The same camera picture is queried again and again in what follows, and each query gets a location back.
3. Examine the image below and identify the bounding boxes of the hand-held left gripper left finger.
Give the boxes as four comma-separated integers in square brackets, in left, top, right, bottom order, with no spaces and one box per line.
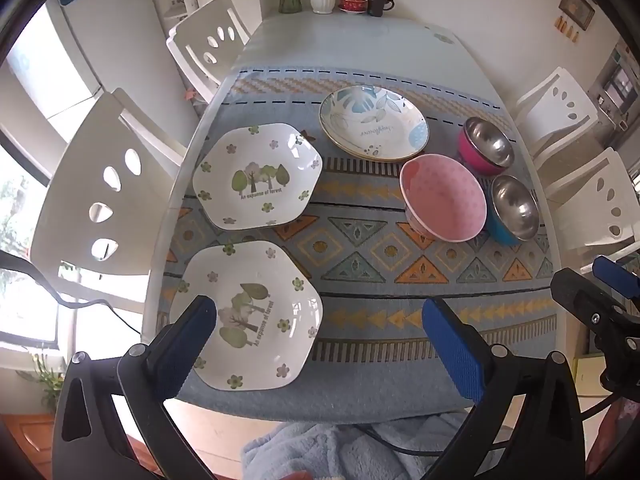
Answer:
[52,295,218,480]

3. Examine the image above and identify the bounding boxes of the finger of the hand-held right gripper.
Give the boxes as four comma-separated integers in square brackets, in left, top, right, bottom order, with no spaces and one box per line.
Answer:
[550,267,640,398]
[592,256,640,311]

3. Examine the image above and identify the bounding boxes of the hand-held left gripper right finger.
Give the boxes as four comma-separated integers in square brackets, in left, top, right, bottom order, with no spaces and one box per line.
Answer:
[422,297,586,480]

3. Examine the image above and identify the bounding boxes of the hexagonal tree print plate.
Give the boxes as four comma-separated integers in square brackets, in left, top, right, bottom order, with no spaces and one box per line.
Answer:
[169,240,325,392]
[192,122,323,232]

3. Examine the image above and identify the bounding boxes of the blue steel bowl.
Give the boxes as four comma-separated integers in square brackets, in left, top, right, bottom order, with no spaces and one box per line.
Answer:
[484,175,541,247]

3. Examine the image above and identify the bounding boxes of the pink ceramic bowl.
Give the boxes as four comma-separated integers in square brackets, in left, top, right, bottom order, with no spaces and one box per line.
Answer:
[399,154,488,243]

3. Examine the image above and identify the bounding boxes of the pink steel bowl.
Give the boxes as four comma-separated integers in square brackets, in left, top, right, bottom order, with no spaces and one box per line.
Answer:
[457,116,516,176]

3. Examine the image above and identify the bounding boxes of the round blue floral plate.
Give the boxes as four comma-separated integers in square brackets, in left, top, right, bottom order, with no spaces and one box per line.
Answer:
[319,85,430,157]
[320,110,430,164]

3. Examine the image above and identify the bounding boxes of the person's right forearm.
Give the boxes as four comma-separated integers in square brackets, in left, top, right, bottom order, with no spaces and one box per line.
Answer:
[582,395,640,476]

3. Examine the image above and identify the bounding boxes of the white dining chair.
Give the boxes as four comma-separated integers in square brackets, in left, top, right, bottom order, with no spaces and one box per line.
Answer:
[542,147,636,261]
[514,66,600,158]
[166,0,251,103]
[30,87,201,306]

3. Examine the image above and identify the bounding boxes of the patterned blue table mat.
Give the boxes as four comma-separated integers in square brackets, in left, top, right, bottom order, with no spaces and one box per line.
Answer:
[142,65,558,423]

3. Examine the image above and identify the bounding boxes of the light blue fleece clothing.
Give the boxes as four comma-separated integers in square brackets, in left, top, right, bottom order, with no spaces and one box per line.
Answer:
[242,410,501,480]

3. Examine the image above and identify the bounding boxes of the green potted plant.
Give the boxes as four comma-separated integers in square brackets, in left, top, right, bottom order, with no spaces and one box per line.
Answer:
[20,352,68,413]

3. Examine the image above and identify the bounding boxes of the wooden cabinet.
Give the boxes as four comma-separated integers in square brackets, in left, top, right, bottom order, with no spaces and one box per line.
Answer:
[0,412,166,480]

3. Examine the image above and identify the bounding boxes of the black framed window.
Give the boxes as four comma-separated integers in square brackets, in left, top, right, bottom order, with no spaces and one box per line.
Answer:
[0,125,76,356]

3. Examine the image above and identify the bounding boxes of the black cable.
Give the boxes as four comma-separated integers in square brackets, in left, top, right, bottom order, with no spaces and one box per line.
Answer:
[350,424,451,457]
[0,250,146,337]

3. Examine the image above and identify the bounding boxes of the orange wall decals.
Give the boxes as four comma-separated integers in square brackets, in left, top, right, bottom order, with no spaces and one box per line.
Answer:
[554,16,581,43]

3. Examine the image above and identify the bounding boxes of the small framed wall picture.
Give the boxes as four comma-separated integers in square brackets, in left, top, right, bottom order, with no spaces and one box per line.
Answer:
[558,0,596,30]

